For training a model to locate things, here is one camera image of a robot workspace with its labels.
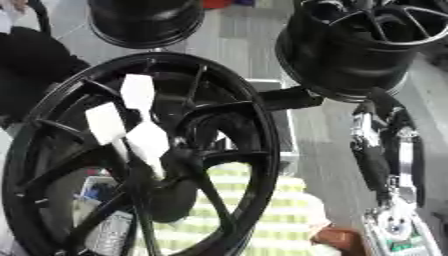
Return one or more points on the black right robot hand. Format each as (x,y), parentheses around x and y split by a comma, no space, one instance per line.
(373,166)

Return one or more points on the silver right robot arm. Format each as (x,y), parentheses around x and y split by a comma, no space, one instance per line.
(402,233)

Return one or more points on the black spoked wheel rim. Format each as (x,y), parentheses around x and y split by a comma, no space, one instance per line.
(344,56)

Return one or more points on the large black spoked wheel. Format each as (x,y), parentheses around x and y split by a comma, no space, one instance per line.
(245,140)

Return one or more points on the white pin with flat head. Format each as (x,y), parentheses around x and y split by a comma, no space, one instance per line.
(105,123)
(137,91)
(147,141)

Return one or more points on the brown object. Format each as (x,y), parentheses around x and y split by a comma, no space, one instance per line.
(338,239)

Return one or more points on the black support bar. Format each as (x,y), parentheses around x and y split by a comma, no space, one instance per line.
(289,98)

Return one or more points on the grey printed packet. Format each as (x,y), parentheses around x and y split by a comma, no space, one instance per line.
(111,233)

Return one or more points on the blue and white box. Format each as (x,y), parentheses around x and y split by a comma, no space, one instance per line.
(98,190)

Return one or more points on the person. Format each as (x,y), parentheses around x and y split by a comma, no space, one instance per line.
(35,73)

